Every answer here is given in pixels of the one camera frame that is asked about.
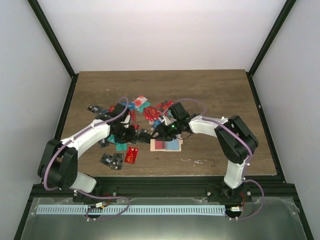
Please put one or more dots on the red VIP card front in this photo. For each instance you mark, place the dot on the red VIP card front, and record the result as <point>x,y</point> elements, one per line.
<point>131,155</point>

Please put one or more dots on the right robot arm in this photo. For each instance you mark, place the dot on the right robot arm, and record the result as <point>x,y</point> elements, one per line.
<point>236,140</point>

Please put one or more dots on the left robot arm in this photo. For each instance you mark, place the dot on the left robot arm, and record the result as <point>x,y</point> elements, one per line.
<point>58,167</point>

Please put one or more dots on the white red circle card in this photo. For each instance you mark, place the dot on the white red circle card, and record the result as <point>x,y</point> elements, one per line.
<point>139,101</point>

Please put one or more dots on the black right frame post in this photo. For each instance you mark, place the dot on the black right frame post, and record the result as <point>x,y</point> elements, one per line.
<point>276,27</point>

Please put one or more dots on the black front frame rail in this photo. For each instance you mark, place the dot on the black front frame rail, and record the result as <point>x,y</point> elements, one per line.
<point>182,186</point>

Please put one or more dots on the black left frame post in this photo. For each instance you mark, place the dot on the black left frame post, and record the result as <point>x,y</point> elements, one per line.
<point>42,19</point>

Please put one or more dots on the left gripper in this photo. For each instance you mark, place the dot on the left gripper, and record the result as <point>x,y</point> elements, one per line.
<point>130,138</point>

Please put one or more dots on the white card red circles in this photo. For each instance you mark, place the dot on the white card red circles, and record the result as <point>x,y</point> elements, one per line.
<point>160,145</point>

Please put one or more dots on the light blue cable tray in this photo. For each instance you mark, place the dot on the light blue cable tray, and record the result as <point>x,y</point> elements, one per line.
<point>205,210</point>

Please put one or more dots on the black card pair front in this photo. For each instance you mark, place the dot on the black card pair front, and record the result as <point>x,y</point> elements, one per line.
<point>115,161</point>

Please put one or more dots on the black VIP card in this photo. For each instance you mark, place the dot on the black VIP card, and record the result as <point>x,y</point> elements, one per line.
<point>96,109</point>

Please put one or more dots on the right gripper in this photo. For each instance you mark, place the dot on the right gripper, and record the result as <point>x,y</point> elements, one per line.
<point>162,132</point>

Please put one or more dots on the beige leather card holder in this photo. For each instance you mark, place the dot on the beige leather card holder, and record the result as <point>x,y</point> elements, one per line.
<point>166,146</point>

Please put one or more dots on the black frame post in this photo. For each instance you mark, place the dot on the black frame post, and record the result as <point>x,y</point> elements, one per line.
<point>42,19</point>
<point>276,27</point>

